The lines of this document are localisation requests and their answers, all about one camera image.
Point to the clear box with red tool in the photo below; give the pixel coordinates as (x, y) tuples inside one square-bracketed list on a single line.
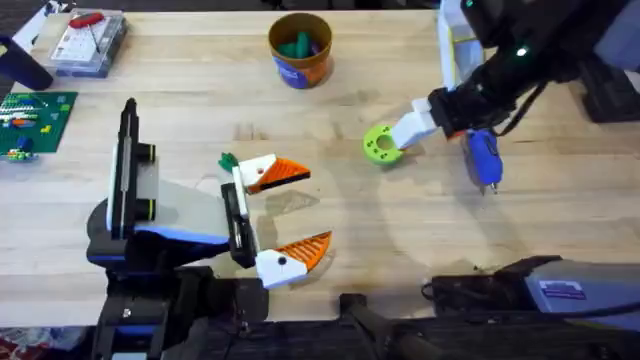
[(87, 45)]

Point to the black box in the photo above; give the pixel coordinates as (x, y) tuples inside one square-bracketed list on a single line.
[(610, 95)]

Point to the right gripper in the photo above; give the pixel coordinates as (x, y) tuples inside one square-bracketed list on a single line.
[(475, 102)]

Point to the blue electric screwdriver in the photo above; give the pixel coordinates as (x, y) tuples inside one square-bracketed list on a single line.
[(482, 155)]

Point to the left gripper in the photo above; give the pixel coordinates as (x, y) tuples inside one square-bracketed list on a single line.
[(195, 215)]

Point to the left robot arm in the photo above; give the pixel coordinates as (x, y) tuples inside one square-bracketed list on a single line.
[(150, 320)]

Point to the green disc with holes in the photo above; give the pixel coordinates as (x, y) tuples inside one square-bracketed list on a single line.
[(372, 150)]

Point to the white flat box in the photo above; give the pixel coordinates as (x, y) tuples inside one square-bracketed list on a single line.
[(35, 30)]

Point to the green board with toy blocks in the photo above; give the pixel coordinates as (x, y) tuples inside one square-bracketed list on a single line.
[(35, 120)]

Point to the black rail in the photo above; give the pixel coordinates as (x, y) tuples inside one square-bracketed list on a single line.
[(500, 345)]

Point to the dark blue cylinder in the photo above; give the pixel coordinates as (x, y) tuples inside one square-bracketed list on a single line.
[(22, 67)]

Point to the brown tub with toys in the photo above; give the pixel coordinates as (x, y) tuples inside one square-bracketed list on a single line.
[(300, 67)]

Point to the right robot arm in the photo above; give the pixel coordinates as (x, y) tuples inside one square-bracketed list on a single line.
[(565, 25)]

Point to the white box with yellow edge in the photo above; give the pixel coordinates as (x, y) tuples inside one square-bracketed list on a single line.
[(457, 50)]

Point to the black upright wrist plate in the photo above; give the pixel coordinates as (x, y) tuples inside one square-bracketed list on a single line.
[(125, 170)]

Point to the small green toy vegetable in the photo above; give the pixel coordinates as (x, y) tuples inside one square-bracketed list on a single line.
[(227, 161)]

